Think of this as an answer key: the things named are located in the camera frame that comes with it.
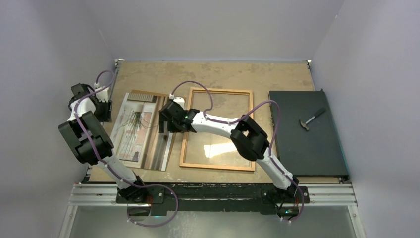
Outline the purple cable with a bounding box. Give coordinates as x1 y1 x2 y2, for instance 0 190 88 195
72 70 179 228
170 80 306 224

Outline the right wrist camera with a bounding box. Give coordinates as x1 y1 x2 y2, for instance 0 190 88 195
169 94 185 109

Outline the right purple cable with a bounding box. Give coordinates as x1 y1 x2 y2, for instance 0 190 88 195
170 80 306 224

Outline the brown backing board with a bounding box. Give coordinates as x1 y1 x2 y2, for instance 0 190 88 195
127 90 169 103

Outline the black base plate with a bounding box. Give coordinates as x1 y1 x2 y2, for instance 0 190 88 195
116 182 310 216

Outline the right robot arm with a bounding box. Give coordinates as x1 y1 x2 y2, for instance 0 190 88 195
159 99 302 202

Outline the small hammer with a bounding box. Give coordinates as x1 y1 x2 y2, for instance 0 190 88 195
299 107 326 131

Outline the clear acrylic sheet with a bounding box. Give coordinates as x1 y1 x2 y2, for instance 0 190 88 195
185 92 253 168

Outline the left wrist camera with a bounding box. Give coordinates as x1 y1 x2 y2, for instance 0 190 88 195
94 83 110 103

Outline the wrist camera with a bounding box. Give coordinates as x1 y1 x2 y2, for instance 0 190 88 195
169 94 185 109
94 83 110 103

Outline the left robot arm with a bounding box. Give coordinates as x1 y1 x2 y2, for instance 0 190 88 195
58 84 149 203

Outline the aluminium rail frame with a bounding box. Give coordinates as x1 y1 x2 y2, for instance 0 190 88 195
60 60 366 238

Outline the plant photo print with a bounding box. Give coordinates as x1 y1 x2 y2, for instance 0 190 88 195
111 93 174 171

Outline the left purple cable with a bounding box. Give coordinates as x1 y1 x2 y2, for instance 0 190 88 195
72 70 179 228

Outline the wooden picture frame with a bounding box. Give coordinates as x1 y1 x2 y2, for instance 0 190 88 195
179 87 256 172

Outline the black mat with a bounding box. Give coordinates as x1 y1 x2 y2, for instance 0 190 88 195
268 91 349 178

